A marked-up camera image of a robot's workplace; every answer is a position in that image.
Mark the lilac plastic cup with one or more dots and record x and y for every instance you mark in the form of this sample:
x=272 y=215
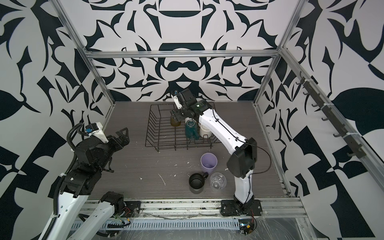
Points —
x=208 y=162

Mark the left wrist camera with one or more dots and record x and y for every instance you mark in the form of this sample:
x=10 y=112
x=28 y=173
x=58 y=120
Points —
x=96 y=130

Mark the cream faceted cup teal base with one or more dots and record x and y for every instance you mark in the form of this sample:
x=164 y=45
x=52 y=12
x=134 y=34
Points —
x=191 y=130

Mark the amber glass cup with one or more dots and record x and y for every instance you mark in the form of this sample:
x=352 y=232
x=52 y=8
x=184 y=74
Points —
x=174 y=123

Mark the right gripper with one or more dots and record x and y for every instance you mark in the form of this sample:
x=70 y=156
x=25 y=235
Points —
x=176 y=114

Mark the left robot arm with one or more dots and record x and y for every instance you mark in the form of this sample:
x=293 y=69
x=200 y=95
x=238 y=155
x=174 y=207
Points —
x=93 y=152

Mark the black wire dish rack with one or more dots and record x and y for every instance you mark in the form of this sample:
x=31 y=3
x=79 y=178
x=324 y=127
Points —
x=161 y=135

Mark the small circuit board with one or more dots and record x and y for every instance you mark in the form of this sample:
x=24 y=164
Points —
x=246 y=227

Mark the grey wall hook rail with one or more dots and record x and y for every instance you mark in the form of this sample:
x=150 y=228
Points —
x=333 y=116

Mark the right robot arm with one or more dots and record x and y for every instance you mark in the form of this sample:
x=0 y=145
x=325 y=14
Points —
x=243 y=151

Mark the cream ceramic mug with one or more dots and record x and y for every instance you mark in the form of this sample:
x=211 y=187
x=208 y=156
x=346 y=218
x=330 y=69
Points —
x=189 y=119

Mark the black mug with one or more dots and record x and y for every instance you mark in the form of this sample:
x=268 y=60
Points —
x=197 y=182

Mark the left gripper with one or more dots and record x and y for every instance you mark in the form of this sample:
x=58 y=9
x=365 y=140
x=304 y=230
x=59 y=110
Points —
x=117 y=144

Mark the white slotted cable duct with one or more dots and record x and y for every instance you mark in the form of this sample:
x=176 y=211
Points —
x=174 y=224

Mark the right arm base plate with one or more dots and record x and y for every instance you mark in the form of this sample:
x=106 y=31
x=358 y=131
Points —
x=236 y=208

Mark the clear glass cup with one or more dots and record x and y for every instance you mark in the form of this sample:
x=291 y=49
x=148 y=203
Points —
x=218 y=181

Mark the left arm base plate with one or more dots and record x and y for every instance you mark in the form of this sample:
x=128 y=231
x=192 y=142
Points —
x=130 y=209

